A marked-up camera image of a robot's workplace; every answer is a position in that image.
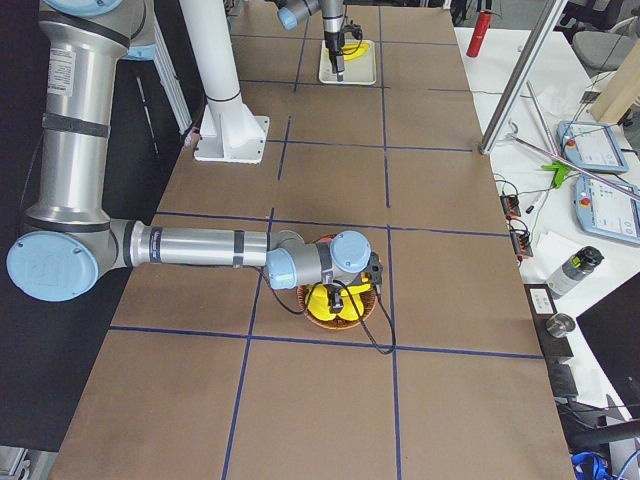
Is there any long reacher grabber tool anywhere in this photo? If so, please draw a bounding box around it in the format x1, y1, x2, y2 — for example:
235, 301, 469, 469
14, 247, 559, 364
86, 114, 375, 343
507, 80, 639, 202

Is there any yellow lemon fruit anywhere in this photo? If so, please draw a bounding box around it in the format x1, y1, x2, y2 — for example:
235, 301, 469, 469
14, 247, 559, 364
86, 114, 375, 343
337, 295, 365, 321

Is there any wicker fruit basket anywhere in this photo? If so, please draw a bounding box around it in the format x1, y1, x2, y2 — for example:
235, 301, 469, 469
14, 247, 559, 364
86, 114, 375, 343
296, 232, 380, 331

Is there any small metal cup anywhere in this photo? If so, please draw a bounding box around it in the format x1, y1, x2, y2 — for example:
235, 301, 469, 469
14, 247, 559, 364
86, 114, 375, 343
545, 312, 576, 339

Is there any blue teach pendant near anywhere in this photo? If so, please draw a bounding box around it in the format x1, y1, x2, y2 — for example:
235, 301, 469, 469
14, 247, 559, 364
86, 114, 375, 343
574, 175, 639, 245

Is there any red cylinder bottle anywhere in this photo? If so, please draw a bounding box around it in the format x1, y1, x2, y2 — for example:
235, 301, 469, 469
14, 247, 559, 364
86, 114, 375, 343
466, 10, 493, 58

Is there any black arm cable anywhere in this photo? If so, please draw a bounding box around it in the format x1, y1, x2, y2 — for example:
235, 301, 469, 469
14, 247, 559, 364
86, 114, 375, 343
269, 277, 399, 356

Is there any blue teach pendant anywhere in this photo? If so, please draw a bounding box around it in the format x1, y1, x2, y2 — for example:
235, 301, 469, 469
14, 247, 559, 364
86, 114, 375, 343
556, 120, 629, 174
574, 175, 639, 245

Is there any grey water bottle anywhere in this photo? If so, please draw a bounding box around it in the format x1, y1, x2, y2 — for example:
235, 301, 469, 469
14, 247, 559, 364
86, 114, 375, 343
546, 246, 604, 299

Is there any white bear tray plate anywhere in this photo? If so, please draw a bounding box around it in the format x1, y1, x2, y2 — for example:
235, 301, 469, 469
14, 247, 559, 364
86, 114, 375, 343
318, 39, 377, 86

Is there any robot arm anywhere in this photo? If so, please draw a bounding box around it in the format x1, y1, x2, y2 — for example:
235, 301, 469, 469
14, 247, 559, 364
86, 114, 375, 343
6, 1, 380, 312
274, 0, 346, 82

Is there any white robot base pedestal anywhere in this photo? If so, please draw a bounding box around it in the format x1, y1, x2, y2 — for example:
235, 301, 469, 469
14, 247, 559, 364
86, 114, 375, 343
180, 0, 270, 164

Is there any aluminium frame post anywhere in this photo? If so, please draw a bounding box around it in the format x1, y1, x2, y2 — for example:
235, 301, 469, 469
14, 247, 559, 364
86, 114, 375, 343
479, 0, 568, 155

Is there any blue teach pendant far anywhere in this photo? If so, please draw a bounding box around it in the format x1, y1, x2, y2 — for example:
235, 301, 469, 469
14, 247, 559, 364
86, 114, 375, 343
556, 120, 629, 174

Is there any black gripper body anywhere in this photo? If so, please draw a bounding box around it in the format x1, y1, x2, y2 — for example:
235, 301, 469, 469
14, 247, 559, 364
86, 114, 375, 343
324, 30, 344, 59
360, 252, 384, 295

